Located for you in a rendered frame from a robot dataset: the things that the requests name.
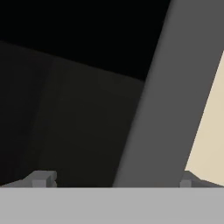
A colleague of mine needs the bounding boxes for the black microwave oven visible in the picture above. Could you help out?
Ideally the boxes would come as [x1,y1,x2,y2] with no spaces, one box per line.
[0,0,172,188]

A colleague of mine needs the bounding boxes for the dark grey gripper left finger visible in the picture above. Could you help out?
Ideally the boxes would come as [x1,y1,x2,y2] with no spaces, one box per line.
[0,170,58,188]

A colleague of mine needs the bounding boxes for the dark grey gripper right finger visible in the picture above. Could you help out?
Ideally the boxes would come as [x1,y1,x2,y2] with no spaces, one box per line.
[178,170,224,188]

